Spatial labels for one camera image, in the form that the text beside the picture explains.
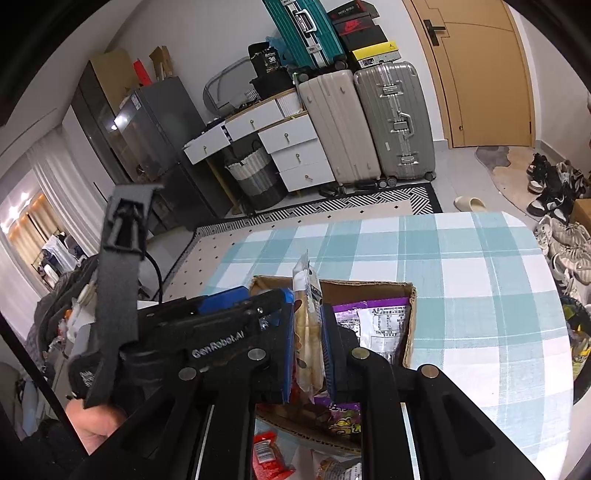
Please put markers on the dark refrigerator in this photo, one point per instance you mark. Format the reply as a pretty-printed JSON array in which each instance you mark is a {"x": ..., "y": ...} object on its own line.
[{"x": 157, "y": 124}]

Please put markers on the black glass cabinet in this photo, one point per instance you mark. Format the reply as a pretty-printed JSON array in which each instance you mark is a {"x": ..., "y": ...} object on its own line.
[{"x": 97, "y": 129}]

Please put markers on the scattered sneakers pile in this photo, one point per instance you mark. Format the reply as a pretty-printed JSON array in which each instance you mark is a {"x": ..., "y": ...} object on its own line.
[{"x": 563, "y": 230}]

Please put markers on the red folded item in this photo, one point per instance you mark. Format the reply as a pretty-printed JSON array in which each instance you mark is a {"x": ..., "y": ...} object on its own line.
[{"x": 142, "y": 71}]

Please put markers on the large brown cardboard box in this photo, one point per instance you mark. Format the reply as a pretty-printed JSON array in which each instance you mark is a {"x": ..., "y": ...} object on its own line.
[{"x": 113, "y": 76}]

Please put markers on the beige door mat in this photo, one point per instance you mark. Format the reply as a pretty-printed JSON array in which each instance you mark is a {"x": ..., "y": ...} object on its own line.
[{"x": 508, "y": 175}]

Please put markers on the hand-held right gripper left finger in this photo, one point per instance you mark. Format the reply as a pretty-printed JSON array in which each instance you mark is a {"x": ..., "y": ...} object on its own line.
[{"x": 287, "y": 350}]

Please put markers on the black bag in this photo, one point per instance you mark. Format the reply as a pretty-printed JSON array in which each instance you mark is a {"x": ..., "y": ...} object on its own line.
[{"x": 272, "y": 85}]

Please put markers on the black and yellow shoe box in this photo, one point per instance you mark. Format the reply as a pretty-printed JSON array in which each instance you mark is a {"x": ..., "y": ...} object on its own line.
[{"x": 374, "y": 50}]

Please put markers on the narrow brown cardboard box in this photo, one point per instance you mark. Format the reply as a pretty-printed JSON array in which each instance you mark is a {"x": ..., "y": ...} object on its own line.
[{"x": 161, "y": 62}]

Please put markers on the white drawer cabinet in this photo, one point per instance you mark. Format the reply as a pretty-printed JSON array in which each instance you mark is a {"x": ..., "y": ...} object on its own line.
[{"x": 291, "y": 134}]

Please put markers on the red snack packet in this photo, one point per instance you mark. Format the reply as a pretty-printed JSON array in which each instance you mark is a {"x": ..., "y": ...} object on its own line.
[{"x": 268, "y": 457}]

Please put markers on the red and black shoe box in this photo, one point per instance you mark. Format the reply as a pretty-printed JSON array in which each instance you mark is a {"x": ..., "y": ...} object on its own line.
[{"x": 353, "y": 26}]

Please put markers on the teal suitcase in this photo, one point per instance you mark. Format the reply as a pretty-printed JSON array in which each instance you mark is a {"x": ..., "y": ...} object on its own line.
[{"x": 295, "y": 32}]

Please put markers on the grey suitcase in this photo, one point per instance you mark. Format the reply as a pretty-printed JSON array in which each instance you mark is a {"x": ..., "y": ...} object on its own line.
[{"x": 392, "y": 120}]

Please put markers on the beige suitcase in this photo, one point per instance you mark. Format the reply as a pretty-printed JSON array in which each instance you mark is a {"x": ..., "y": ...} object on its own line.
[{"x": 337, "y": 129}]

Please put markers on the small brown cardboard box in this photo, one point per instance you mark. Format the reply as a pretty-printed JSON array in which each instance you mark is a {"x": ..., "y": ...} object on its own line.
[{"x": 582, "y": 212}]

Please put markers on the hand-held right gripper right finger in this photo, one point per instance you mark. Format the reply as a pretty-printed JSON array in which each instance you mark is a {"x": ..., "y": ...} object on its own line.
[{"x": 326, "y": 350}]

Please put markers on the woven laundry basket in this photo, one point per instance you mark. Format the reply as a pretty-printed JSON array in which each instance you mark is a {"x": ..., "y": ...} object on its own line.
[{"x": 254, "y": 175}]

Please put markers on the white curtain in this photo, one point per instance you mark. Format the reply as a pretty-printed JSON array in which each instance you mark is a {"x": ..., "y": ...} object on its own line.
[{"x": 51, "y": 184}]

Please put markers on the metal framed folding board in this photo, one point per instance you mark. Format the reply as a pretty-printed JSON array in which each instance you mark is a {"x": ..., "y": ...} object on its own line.
[{"x": 226, "y": 83}]

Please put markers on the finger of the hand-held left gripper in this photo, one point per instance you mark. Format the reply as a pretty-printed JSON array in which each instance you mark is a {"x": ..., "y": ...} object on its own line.
[
  {"x": 244, "y": 311},
  {"x": 224, "y": 299}
]

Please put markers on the hanging clothes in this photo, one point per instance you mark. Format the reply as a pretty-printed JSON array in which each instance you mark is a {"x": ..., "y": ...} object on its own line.
[{"x": 57, "y": 256}]

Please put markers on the black trash bin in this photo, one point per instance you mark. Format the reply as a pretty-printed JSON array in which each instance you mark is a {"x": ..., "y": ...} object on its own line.
[{"x": 579, "y": 350}]

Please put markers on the wooden door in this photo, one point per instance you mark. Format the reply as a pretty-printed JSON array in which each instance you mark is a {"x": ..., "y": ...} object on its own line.
[{"x": 475, "y": 83}]

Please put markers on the white snack packet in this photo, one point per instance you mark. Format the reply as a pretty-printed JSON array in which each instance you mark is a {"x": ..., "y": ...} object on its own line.
[{"x": 337, "y": 468}]

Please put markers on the clear biscuit packet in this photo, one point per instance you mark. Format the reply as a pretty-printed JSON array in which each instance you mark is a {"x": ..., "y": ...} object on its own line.
[{"x": 305, "y": 350}]

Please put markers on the black pole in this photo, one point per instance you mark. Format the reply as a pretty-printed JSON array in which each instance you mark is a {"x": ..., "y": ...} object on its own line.
[{"x": 32, "y": 369}]

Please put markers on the person's left hand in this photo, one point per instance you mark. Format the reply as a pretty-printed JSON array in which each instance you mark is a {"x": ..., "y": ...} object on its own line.
[{"x": 94, "y": 424}]

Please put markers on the beige slipper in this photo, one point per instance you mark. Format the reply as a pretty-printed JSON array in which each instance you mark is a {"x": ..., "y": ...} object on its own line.
[{"x": 470, "y": 204}]

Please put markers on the purple packet with white label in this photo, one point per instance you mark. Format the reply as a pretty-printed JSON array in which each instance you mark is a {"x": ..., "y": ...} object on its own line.
[{"x": 369, "y": 323}]

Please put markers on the pile of household clutter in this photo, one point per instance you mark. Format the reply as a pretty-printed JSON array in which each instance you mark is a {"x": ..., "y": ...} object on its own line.
[{"x": 60, "y": 309}]

